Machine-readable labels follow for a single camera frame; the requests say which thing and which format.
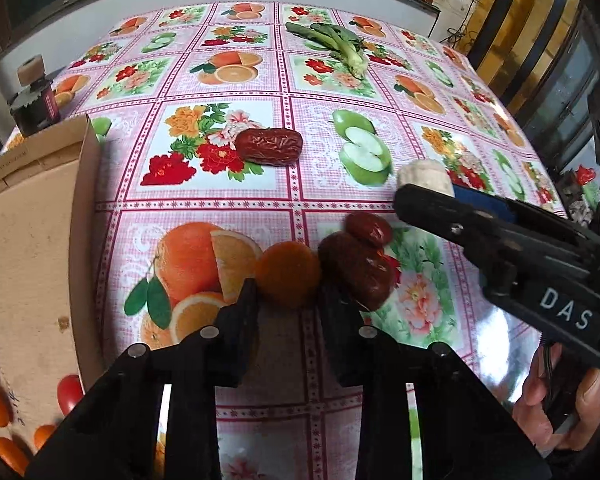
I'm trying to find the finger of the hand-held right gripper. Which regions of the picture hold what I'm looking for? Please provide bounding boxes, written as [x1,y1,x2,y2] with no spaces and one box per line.
[452,183,600,261]
[393,183,536,286]

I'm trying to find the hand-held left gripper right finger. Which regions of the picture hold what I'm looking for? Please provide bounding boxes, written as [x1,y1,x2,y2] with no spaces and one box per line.
[317,282,553,480]

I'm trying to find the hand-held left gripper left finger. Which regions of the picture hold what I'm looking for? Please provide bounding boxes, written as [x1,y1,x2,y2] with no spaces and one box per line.
[25,277,261,480]

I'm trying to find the pale cob piece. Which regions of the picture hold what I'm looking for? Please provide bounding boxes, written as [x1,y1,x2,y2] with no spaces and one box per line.
[396,158,455,197]

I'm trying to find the dark red date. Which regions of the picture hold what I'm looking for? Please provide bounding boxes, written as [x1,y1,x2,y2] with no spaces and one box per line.
[344,211,393,248]
[317,232,396,312]
[235,128,303,165]

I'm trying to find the small dull orange fruit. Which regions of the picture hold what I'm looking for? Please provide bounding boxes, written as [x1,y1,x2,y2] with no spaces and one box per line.
[255,241,322,309]

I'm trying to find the red tomato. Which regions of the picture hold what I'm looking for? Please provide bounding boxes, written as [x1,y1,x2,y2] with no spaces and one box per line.
[56,375,85,417]

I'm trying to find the brown cardboard box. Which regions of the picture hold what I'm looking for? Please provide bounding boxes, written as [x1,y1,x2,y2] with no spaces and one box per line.
[0,115,106,480]

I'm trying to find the person's right hand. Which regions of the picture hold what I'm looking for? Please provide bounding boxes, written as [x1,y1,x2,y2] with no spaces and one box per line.
[512,347,600,453]

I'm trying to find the dark glass cabinet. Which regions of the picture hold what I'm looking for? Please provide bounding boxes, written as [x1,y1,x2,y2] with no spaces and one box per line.
[520,10,600,171]

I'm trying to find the floral fruit printed tablecloth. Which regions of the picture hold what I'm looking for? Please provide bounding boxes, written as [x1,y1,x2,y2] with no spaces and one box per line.
[0,2,568,480]

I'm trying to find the yellow and black door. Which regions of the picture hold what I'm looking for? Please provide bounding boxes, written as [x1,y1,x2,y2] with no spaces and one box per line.
[467,0,581,116]

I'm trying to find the green leafy vegetable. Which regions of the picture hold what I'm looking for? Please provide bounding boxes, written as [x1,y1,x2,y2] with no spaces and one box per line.
[285,21,376,78]

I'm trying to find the dark jar with red label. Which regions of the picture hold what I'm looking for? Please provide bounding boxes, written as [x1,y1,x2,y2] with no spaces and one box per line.
[8,77,62,138]

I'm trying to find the pale wooden spool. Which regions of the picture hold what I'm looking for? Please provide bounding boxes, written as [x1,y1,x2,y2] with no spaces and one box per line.
[18,57,46,86]

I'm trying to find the hanging cables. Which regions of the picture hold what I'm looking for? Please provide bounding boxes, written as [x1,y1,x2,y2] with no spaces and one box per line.
[442,10,476,51]

